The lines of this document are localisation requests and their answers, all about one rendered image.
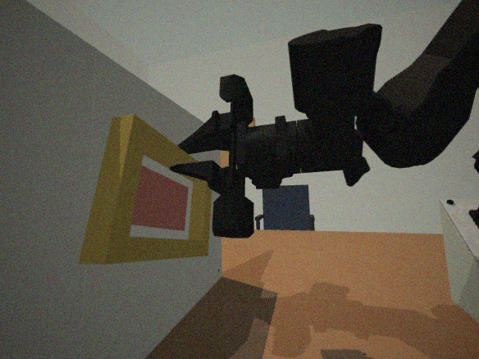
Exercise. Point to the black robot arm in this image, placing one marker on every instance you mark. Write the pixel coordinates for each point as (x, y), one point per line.
(413, 117)

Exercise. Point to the olive-gold picture frame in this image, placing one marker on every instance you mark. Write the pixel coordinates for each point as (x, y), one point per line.
(143, 211)

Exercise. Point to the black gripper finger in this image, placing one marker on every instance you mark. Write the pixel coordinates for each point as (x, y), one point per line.
(204, 170)
(206, 138)

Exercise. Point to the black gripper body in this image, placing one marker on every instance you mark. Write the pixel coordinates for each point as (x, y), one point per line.
(257, 151)

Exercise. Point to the grey wall panel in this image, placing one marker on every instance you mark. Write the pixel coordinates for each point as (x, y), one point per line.
(58, 95)

